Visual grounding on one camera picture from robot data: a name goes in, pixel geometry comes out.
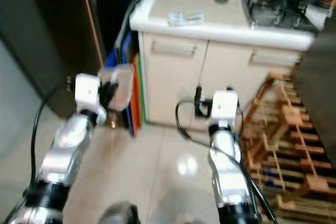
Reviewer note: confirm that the clear container with red food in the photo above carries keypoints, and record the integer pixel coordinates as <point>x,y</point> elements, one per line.
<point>125,85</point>

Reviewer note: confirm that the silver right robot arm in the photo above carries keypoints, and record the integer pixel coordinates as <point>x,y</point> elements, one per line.
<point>228,171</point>

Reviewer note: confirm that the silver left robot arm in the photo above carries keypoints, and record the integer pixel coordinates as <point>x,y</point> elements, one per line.
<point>68,150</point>

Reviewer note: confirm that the beige kitchen cabinet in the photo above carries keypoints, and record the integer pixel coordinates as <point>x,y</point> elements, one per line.
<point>173,87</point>

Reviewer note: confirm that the clear plastic lid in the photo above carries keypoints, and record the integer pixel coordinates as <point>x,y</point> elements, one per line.
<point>185,19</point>

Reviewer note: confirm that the beige counter mat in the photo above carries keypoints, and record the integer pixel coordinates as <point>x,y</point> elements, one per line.
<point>226,11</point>

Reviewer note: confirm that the wooden slatted rack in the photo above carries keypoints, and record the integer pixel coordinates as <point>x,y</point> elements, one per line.
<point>289,150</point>

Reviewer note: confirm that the tall dark refrigerator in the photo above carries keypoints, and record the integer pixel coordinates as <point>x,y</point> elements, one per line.
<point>52,24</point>

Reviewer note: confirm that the steel gas hob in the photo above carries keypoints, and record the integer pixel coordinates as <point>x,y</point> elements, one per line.
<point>278,11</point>

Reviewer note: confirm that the grey robot left leg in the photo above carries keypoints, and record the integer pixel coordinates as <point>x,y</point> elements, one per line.
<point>119,214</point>

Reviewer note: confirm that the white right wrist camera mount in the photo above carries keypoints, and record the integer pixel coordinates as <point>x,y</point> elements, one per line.
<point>224,106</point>

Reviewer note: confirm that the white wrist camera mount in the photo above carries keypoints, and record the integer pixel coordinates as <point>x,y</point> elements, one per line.
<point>86,90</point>
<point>224,106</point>

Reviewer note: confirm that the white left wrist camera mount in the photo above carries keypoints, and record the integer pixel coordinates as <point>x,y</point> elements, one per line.
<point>86,90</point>

